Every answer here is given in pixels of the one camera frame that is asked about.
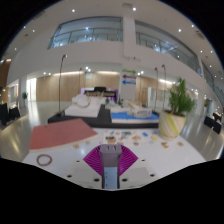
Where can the small grey charger block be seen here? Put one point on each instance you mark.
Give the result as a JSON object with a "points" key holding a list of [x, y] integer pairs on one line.
{"points": [[110, 156]]}

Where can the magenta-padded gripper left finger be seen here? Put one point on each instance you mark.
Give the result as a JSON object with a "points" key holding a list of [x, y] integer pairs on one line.
{"points": [[93, 160]]}

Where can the black floor lamp stand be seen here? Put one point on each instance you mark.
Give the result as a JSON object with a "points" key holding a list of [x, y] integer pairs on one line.
{"points": [[164, 86], [60, 86], [156, 90]]}

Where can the brown figure-shaped piece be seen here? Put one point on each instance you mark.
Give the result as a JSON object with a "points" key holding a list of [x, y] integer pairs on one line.
{"points": [[164, 145]]}

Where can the model on blue base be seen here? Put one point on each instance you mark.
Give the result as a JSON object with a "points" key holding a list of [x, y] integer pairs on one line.
{"points": [[133, 115]]}

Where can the colourful sticker sheet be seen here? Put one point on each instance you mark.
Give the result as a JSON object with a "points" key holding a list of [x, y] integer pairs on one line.
{"points": [[131, 136]]}

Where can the small green indoor plant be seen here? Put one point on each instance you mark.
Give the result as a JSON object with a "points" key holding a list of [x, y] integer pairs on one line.
{"points": [[25, 95]]}

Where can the salmon pink flat board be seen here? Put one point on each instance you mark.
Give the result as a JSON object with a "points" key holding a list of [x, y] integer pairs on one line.
{"points": [[61, 133]]}

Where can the ceiling spot lights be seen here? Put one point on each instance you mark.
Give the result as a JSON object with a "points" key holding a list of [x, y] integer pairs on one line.
{"points": [[87, 29]]}

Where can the group of black chairs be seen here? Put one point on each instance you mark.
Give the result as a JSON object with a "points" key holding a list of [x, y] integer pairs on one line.
{"points": [[8, 113], [213, 123]]}

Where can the round orange piece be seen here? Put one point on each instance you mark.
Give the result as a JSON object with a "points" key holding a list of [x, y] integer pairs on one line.
{"points": [[180, 144]]}

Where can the black piano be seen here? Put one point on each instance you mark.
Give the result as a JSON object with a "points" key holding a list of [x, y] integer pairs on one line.
{"points": [[99, 90]]}

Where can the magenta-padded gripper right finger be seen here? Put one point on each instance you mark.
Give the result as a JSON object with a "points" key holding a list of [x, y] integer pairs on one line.
{"points": [[128, 160]]}

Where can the black display platform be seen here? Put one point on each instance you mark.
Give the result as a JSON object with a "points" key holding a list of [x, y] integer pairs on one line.
{"points": [[103, 120]]}

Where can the potted plant in striped pot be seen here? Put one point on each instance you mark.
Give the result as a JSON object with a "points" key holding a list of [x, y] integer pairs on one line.
{"points": [[171, 125]]}

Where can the white pillar with arrow signs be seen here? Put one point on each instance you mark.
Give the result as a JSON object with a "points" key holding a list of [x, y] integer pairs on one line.
{"points": [[128, 86]]}

